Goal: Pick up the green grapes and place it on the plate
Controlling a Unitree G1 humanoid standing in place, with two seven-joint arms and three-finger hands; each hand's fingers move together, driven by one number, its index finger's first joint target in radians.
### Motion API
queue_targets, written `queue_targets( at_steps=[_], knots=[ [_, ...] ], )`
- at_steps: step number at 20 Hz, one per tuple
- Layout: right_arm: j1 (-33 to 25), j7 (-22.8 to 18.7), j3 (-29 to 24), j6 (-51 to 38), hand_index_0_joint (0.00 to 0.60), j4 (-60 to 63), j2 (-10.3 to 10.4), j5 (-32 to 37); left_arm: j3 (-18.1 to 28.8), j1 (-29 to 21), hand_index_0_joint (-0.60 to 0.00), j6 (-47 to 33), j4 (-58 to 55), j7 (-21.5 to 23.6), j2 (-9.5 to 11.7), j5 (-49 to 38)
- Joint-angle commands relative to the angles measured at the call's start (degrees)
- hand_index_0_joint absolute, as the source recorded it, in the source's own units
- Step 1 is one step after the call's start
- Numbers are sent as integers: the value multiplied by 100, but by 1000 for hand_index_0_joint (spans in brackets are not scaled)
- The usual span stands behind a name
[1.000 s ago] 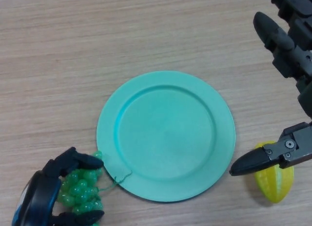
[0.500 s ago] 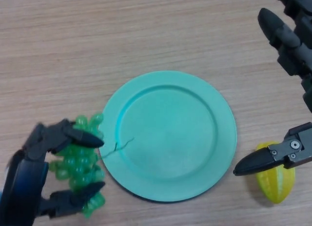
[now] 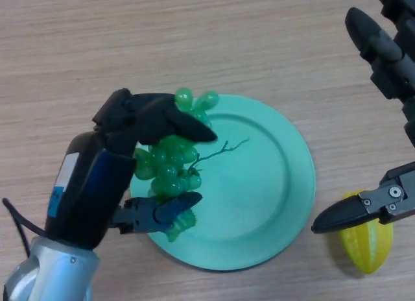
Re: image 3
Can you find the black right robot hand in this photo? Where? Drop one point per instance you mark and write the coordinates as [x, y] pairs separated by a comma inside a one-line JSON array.
[[389, 64]]

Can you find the green round plate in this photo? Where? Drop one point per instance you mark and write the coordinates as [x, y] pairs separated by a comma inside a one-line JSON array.
[[253, 197]]

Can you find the green grape bunch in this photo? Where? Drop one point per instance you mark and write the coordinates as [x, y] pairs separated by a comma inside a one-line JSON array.
[[168, 171]]

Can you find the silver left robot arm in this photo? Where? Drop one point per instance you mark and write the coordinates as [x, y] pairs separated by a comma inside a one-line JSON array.
[[52, 272]]

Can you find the yellow starfruit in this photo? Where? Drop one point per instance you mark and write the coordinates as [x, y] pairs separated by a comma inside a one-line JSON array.
[[366, 252]]

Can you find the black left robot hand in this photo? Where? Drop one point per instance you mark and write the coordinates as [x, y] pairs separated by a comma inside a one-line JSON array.
[[87, 184]]

